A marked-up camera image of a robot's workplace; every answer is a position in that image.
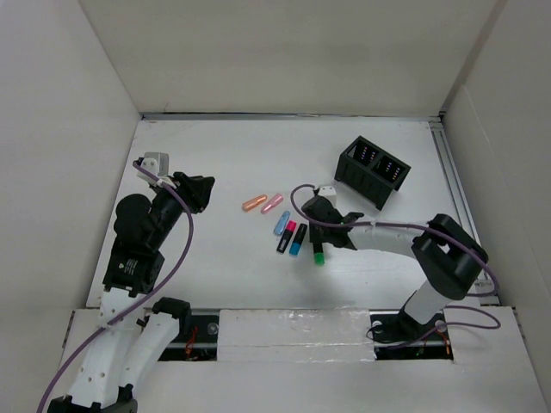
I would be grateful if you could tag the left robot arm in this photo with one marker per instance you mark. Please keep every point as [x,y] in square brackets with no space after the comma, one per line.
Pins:
[127,343]

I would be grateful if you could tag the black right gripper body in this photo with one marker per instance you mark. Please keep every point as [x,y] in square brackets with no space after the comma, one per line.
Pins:
[318,233]

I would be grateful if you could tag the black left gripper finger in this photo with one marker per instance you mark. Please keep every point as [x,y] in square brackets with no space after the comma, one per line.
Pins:
[191,198]
[201,189]

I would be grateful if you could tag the aluminium rail back edge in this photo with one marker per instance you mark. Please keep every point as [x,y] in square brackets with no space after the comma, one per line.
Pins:
[155,116]

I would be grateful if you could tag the blue translucent cap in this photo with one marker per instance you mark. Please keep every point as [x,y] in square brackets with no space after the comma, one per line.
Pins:
[282,223]

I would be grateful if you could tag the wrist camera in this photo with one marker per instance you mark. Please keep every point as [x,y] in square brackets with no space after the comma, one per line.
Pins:
[328,192]
[153,168]

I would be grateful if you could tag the blue cap black highlighter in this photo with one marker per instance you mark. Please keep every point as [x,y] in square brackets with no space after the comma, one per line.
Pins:
[298,239]

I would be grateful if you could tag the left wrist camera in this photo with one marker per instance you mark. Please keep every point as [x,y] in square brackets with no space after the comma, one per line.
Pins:
[153,168]

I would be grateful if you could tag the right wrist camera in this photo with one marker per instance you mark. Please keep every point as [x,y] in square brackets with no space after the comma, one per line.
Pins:
[328,192]

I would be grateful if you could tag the orange translucent cap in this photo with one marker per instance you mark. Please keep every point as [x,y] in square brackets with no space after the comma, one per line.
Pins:
[254,202]

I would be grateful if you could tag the pink translucent cap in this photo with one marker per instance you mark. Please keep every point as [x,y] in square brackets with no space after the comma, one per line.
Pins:
[273,202]

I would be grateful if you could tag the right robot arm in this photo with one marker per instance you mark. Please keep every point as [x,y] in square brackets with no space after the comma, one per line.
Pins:
[450,259]

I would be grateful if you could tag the green cap black highlighter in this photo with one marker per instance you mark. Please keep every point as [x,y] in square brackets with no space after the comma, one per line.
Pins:
[318,254]

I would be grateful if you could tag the black two-compartment organizer box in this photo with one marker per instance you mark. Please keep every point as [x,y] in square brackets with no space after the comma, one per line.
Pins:
[371,171]

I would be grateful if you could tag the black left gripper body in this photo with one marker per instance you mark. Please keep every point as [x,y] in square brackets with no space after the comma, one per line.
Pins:
[178,175]

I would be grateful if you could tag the pink cap black highlighter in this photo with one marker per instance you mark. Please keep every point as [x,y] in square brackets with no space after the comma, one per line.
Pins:
[286,237]

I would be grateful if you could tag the aluminium rail right side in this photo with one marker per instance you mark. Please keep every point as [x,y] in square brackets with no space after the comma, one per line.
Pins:
[464,216]

